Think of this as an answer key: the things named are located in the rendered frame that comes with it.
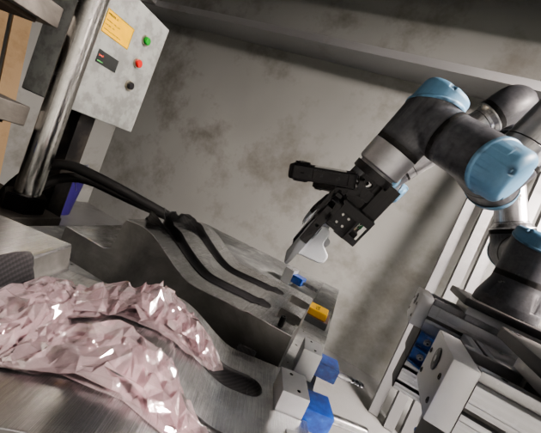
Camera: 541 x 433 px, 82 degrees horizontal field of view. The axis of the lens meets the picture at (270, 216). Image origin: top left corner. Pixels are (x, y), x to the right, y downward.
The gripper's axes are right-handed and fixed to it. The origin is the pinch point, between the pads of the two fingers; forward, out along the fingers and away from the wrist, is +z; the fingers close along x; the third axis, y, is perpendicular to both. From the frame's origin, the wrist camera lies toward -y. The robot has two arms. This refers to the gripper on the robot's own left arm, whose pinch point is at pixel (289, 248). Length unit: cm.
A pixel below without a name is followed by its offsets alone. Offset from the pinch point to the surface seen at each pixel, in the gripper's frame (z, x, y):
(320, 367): 12.3, -4.1, 18.1
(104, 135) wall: 146, 272, -228
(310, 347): 11.4, -2.7, 14.7
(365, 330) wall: 84, 186, 107
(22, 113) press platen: 22, 11, -70
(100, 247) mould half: 23.5, -5.0, -28.2
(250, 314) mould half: 10.4, -8.4, 1.6
